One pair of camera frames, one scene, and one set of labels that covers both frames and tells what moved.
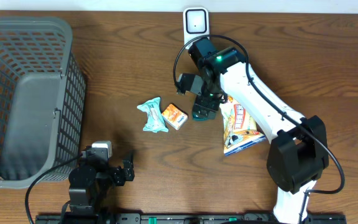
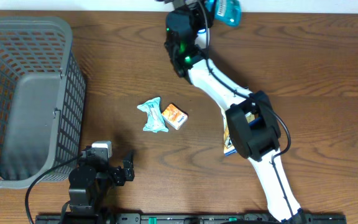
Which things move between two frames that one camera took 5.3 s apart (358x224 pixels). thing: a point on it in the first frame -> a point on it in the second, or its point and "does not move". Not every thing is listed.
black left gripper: x=119 y=177 -> x=119 y=177
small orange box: x=174 y=116 does not move
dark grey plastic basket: x=32 y=101 does not move
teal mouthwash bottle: x=196 y=116 -> x=225 y=12
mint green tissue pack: x=155 y=122 does not move
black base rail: x=311 y=218 does not move
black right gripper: x=202 y=102 -> x=199 y=10
